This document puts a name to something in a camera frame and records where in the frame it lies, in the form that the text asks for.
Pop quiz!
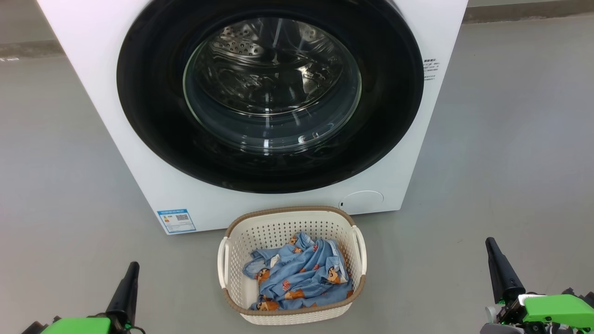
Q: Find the white front-load washing machine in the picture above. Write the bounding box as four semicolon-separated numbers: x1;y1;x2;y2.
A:
36;0;469;235

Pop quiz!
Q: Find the cream perforated laundry basket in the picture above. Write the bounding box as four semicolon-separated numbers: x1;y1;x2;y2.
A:
217;206;367;325

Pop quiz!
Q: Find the stainless steel washing machine drum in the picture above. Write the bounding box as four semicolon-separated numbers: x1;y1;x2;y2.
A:
200;19;346;119

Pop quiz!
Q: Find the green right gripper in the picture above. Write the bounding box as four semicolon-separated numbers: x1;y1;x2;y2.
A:
480;237;594;334

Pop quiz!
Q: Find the blue energy label sticker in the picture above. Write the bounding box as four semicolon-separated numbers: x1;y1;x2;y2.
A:
157;209;196;234

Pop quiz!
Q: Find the black round washer door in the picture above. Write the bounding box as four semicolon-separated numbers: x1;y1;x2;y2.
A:
116;0;425;194

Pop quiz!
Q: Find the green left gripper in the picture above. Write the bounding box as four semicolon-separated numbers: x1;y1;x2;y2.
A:
21;261;145;334

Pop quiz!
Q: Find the round white filter cover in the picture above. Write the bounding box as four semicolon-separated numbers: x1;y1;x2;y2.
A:
339;191;384;215

